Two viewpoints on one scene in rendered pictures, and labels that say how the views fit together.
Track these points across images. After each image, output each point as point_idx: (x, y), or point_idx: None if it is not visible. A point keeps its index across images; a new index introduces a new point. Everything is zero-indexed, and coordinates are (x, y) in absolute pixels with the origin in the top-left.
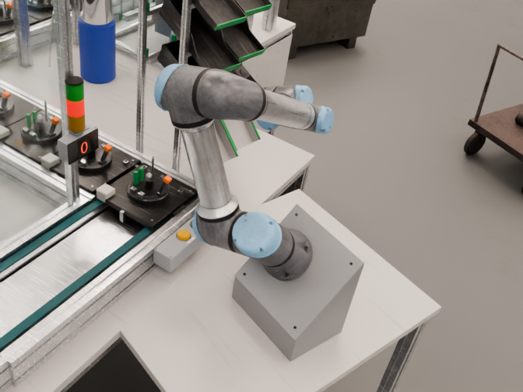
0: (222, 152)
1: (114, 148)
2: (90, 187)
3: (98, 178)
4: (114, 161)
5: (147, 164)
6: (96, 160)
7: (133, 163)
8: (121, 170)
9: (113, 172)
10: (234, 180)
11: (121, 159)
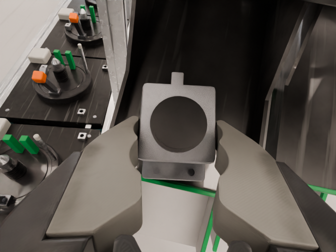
0: (186, 224)
1: (106, 89)
2: (2, 110)
3: (29, 107)
4: (79, 102)
5: (96, 135)
6: (56, 86)
7: (87, 121)
8: (62, 118)
9: (53, 112)
10: (207, 251)
11: (87, 105)
